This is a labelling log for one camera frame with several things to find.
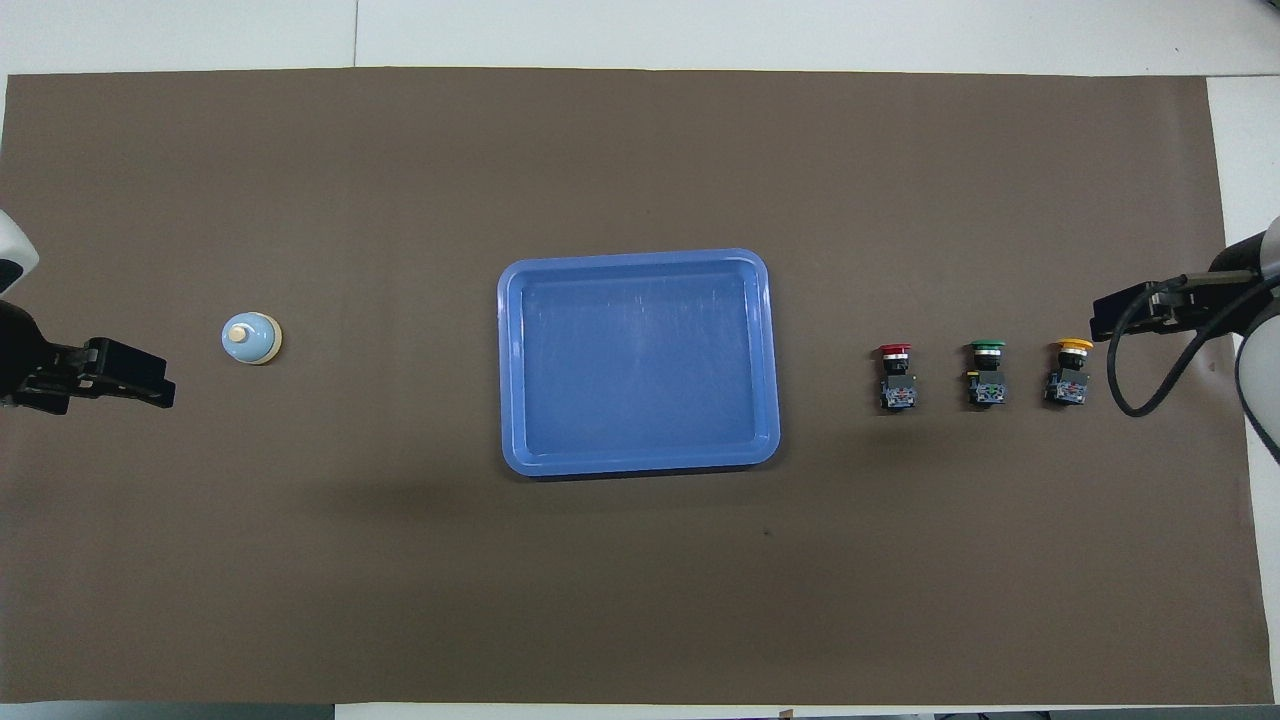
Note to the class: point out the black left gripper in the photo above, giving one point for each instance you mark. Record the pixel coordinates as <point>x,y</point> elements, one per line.
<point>30,355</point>

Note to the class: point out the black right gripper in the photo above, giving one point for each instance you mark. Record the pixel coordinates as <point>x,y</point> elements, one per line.
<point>1235,305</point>

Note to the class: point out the yellow push button switch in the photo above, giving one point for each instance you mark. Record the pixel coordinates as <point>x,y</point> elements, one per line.
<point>1067,385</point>

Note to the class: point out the light blue call bell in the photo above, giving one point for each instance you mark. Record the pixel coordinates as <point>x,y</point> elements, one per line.
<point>250,338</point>

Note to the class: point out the green push button switch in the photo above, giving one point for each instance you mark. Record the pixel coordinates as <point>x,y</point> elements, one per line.
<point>986,385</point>

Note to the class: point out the red push button switch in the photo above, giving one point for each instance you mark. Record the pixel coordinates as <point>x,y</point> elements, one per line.
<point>897,385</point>

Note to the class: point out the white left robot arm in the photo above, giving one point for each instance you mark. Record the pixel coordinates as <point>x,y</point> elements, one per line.
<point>12,250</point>

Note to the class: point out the blue plastic tray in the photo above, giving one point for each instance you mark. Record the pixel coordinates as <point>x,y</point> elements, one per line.
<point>640,360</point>

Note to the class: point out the brown table mat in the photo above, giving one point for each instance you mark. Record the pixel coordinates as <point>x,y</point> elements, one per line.
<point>640,600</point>

